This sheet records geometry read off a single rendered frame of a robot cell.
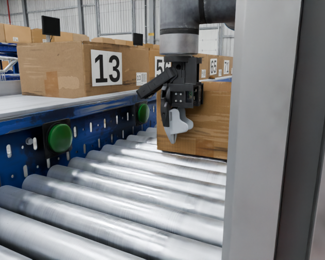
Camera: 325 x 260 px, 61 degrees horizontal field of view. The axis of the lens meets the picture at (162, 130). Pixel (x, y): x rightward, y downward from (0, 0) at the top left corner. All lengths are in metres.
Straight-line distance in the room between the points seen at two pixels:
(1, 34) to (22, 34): 0.46
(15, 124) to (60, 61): 0.34
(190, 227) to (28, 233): 0.24
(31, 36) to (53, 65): 5.64
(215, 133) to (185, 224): 0.32
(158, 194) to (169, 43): 0.32
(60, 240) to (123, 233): 0.09
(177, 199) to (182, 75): 0.29
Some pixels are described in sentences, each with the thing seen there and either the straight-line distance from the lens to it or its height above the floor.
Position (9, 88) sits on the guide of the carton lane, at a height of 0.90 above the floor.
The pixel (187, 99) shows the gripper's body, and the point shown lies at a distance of 0.64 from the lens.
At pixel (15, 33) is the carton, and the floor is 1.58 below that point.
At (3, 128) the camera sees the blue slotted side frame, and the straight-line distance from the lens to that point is 0.63.
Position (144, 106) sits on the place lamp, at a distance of 0.99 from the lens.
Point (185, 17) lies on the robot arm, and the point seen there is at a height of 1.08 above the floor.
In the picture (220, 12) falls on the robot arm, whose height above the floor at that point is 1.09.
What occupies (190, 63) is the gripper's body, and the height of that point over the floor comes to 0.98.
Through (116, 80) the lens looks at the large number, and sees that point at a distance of 0.98.
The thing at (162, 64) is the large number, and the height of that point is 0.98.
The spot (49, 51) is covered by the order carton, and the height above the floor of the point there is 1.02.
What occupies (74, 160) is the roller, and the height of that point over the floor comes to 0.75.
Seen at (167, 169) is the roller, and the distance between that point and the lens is 0.65.
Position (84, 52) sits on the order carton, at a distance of 0.86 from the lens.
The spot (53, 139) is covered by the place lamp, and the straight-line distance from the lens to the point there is 0.68.
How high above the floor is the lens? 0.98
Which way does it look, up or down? 13 degrees down
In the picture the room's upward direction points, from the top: straight up
